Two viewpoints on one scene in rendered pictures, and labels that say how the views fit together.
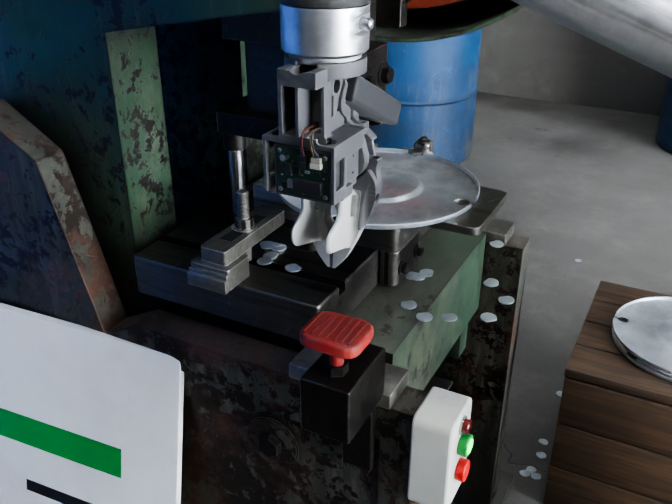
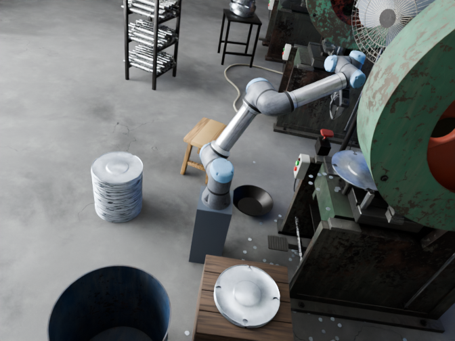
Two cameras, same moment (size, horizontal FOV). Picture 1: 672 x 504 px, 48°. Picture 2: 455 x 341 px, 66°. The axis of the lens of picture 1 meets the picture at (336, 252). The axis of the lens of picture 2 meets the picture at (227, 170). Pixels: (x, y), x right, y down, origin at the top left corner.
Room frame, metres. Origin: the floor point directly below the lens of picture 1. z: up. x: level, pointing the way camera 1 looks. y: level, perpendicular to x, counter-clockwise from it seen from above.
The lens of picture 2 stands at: (1.85, -1.32, 1.73)
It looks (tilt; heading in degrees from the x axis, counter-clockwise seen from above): 39 degrees down; 148
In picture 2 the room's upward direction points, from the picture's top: 12 degrees clockwise
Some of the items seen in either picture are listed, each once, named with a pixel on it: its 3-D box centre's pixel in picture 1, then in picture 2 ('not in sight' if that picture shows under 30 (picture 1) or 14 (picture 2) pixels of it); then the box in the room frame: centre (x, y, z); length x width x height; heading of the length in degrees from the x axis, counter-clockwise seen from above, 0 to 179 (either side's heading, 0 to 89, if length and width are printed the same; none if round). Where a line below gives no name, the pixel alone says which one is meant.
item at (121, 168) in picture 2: not in sight; (117, 166); (0.22, -1.06, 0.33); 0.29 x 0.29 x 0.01
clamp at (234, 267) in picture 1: (240, 228); not in sight; (0.91, 0.13, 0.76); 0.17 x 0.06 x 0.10; 153
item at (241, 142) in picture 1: (298, 118); not in sight; (1.06, 0.06, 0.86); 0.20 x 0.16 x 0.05; 153
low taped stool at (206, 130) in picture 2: not in sight; (206, 150); (-0.03, -0.38, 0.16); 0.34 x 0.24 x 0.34; 135
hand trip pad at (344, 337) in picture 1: (336, 357); (325, 137); (0.66, 0.00, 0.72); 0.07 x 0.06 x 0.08; 63
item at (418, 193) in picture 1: (378, 184); (361, 169); (1.00, -0.06, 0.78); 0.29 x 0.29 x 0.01
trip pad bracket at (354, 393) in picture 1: (343, 422); (319, 153); (0.68, -0.01, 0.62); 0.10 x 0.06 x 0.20; 153
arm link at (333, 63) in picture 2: not in sight; (339, 65); (0.65, -0.09, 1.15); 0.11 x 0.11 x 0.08; 85
